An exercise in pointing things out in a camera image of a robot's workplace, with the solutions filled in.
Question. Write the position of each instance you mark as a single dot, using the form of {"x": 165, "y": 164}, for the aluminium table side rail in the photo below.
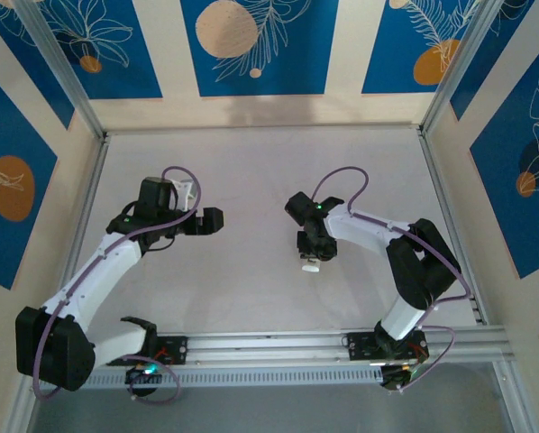
{"x": 85, "y": 207}
{"x": 437, "y": 171}

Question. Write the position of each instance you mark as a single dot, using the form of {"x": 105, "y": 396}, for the black controller board with led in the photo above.
{"x": 395, "y": 379}
{"x": 143, "y": 374}

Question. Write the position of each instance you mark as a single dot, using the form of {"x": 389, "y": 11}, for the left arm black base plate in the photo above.
{"x": 175, "y": 349}

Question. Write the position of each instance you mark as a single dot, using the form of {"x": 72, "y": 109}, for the wide aluminium mounting rail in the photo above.
{"x": 274, "y": 347}

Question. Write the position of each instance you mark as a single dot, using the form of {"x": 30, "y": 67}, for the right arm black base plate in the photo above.
{"x": 359, "y": 346}

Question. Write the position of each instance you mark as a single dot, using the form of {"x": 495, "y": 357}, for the aluminium frame post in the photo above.
{"x": 459, "y": 67}
{"x": 64, "y": 67}

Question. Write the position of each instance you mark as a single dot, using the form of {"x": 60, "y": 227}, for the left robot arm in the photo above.
{"x": 53, "y": 352}

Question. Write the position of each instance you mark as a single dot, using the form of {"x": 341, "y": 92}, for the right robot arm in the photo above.
{"x": 422, "y": 266}

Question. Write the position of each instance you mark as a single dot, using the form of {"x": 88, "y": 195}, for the long white remote control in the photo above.
{"x": 311, "y": 267}

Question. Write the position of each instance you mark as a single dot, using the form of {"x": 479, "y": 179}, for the thin aluminium table edge rail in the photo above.
{"x": 265, "y": 130}

